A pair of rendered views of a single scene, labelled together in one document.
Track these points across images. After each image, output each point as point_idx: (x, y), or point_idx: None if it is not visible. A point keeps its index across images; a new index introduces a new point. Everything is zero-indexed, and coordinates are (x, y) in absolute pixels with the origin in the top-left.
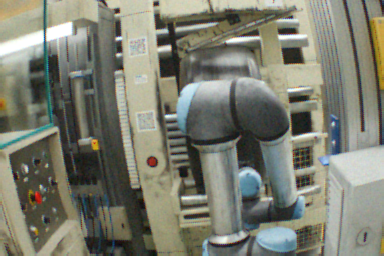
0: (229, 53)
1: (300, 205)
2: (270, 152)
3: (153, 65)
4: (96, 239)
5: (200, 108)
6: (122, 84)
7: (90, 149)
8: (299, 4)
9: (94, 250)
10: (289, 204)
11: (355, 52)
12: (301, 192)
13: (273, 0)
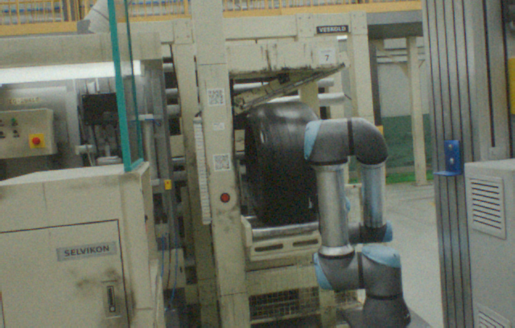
0: (295, 107)
1: (390, 227)
2: (371, 174)
3: (229, 115)
4: None
5: (325, 137)
6: (200, 129)
7: (156, 190)
8: (348, 60)
9: None
10: (381, 224)
11: (488, 87)
12: None
13: (327, 57)
